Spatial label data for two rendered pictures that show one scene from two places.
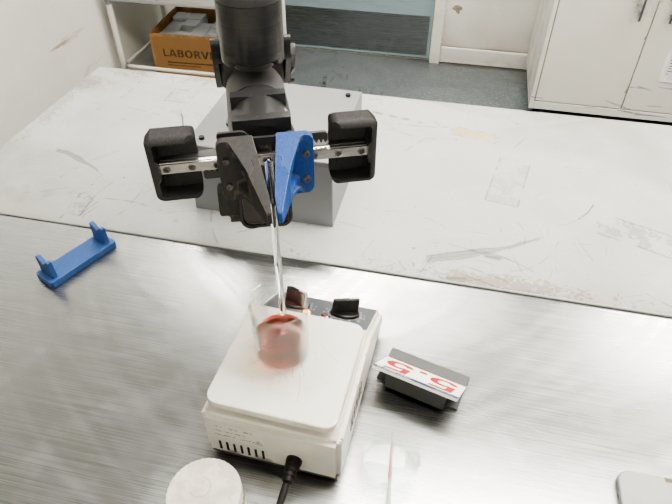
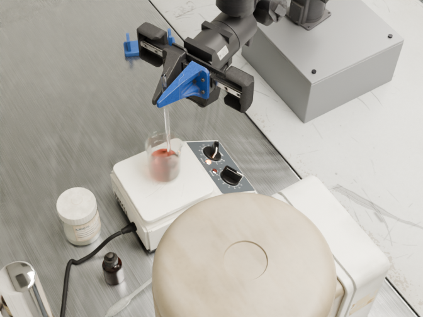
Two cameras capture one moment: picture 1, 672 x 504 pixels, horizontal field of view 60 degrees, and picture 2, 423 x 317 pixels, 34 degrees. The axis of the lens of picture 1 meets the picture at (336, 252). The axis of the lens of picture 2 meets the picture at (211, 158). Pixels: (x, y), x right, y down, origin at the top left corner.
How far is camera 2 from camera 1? 0.61 m
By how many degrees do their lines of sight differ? 31
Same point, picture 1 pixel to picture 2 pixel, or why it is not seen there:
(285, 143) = (190, 69)
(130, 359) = (123, 123)
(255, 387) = (136, 177)
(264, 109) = (206, 42)
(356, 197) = (344, 114)
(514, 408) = not seen: hidden behind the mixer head
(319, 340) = (186, 179)
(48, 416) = (68, 124)
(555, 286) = (392, 265)
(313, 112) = (349, 36)
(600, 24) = not seen: outside the picture
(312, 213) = (295, 106)
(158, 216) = not seen: hidden behind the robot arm
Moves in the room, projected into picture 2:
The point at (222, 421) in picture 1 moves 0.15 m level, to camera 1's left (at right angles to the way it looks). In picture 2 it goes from (114, 182) to (56, 128)
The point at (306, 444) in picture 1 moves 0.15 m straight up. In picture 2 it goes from (136, 221) to (128, 161)
